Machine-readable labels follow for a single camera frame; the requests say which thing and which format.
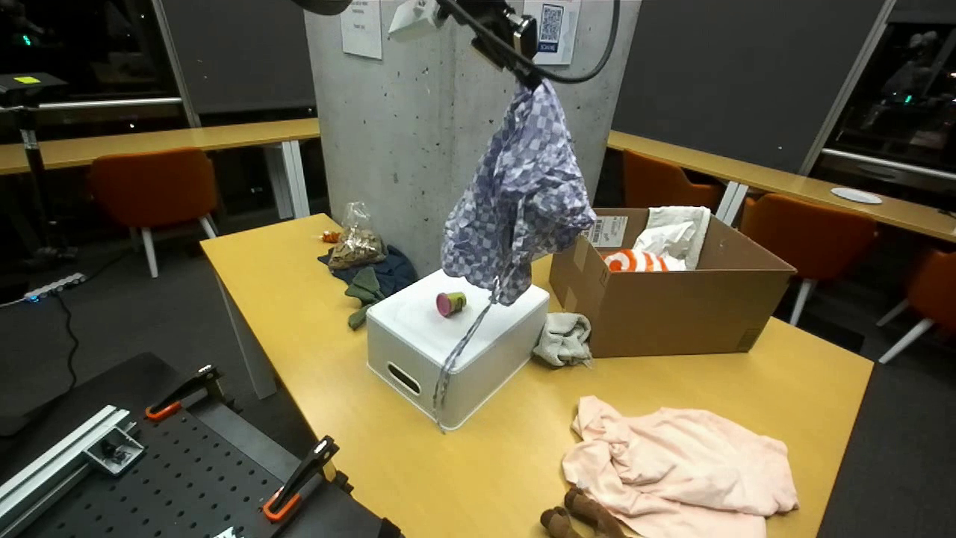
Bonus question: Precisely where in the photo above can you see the pink cloth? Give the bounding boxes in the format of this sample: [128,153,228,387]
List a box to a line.
[562,393,798,538]

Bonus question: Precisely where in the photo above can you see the orange chair left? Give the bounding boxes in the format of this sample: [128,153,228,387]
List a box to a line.
[87,150,219,274]

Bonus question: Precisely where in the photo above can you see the white upturned basket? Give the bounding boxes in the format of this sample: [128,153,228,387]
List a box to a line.
[365,272,549,429]

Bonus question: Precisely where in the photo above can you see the black perforated breadboard plate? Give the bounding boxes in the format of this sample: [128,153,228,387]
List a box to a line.
[0,404,404,538]

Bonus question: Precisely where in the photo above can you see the purple checked shirt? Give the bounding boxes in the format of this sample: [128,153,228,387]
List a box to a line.
[434,79,598,408]

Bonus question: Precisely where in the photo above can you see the small orange object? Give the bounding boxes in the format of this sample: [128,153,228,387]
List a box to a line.
[319,230,341,245]

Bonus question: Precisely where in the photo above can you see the dark green blue clothes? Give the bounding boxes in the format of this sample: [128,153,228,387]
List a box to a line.
[331,248,419,331]

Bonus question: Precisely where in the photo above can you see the clear plastic snack bag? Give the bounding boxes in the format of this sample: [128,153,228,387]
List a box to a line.
[329,200,385,268]

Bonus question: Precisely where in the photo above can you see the black tripod with device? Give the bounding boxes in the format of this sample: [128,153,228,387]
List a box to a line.
[0,70,71,268]

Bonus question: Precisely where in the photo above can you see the orange white striped cloth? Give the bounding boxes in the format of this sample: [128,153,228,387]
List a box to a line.
[604,248,688,272]

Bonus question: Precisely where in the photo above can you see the brown cardboard box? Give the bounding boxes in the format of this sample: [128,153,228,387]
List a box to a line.
[549,206,796,357]

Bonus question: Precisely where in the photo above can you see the white power strip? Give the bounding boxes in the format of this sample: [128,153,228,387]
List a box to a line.
[20,272,87,301]

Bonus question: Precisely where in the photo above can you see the orange black clamp near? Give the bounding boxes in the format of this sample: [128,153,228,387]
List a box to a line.
[261,435,337,523]

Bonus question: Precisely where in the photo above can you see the orange black clamp far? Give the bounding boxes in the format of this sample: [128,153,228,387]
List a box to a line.
[144,365,220,420]

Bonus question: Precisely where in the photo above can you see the long wooden wall desk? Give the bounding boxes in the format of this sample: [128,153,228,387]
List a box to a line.
[607,130,956,242]
[38,117,319,218]

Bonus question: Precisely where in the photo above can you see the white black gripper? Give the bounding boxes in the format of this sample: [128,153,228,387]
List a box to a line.
[388,0,543,90]

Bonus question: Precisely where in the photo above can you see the orange black clamp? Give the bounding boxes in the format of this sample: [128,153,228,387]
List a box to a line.
[144,365,220,420]
[261,435,337,523]

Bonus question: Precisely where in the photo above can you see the orange chair far right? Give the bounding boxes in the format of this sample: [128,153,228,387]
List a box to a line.
[878,250,956,365]

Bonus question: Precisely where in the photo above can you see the small pink green toy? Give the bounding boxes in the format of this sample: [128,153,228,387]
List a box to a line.
[437,292,465,316]

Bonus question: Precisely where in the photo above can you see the white cloth in box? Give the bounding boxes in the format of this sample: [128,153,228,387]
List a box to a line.
[634,206,710,268]

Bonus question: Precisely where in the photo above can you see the long wooden wall desk right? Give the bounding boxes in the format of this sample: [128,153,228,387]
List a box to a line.
[607,130,956,242]

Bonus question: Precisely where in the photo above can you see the silver aluminium extrusion rail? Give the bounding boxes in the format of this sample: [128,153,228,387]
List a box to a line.
[0,404,144,517]

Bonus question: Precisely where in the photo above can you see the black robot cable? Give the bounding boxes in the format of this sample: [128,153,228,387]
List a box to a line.
[437,0,625,87]

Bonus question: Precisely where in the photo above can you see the white paper poster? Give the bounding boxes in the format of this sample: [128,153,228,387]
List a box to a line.
[341,0,382,59]

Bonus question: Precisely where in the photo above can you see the orange chair behind box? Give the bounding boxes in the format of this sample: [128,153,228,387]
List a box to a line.
[621,153,721,209]

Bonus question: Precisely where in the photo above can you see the white plate on desk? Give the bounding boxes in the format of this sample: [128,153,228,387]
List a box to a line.
[831,186,884,206]

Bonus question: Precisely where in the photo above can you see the white QR poster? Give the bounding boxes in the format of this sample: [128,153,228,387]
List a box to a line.
[522,0,580,69]

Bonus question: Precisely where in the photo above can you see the long wooden wall desk left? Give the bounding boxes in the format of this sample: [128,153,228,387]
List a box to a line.
[38,117,319,218]

